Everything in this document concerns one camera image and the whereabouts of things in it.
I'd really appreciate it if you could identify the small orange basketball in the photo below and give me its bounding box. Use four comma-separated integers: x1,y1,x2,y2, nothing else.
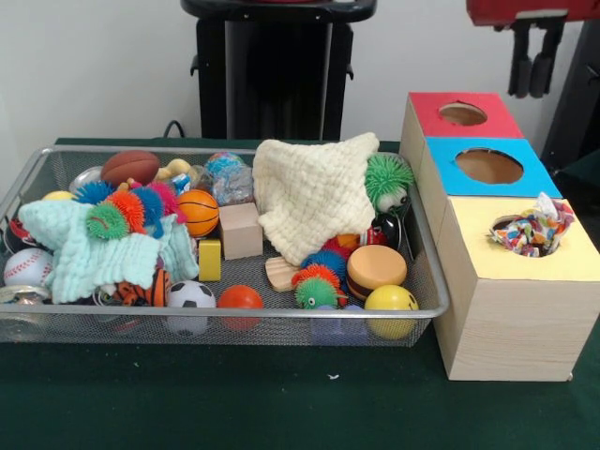
177,188,220,237

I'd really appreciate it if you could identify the yellow smiley ball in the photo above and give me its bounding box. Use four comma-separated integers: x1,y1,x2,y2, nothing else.
364,284,420,339

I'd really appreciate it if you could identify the wooden box with three holes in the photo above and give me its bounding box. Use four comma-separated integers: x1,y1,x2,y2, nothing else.
399,91,600,382

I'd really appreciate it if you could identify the mint green knitted cloth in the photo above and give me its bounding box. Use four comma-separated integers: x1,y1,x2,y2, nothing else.
17,199,203,305

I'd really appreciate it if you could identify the black panel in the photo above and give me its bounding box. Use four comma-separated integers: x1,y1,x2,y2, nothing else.
541,19,600,163

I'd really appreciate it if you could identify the multicoloured patterned cloth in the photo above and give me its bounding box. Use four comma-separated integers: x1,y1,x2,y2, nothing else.
487,191,576,258

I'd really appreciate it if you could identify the green spiky ball toy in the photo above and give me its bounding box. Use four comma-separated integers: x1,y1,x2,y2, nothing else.
365,154,414,212

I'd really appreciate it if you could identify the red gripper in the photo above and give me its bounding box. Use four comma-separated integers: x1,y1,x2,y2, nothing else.
466,0,600,98

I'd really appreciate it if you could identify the green-headed spiky caterpillar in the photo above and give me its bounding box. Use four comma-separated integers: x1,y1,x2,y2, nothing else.
290,247,351,310

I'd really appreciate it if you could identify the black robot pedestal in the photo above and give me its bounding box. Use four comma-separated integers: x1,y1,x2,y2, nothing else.
180,0,379,141

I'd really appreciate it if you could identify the cream knitted cloth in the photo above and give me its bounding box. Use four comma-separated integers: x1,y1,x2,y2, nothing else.
251,131,381,267

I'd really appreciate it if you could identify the long multicoloured spiky caterpillar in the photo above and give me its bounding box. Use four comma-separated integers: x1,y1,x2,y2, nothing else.
72,180,182,243

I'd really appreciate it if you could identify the toy burger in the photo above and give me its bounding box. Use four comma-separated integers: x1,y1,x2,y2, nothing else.
346,244,408,301

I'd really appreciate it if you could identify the plain orange ball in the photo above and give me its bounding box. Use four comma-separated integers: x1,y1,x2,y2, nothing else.
217,284,264,332

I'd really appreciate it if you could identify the clear mesh bin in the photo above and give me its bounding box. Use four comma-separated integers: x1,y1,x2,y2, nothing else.
0,144,450,348

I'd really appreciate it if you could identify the small soccer ball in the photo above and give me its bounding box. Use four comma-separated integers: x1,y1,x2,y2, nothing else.
164,278,218,335

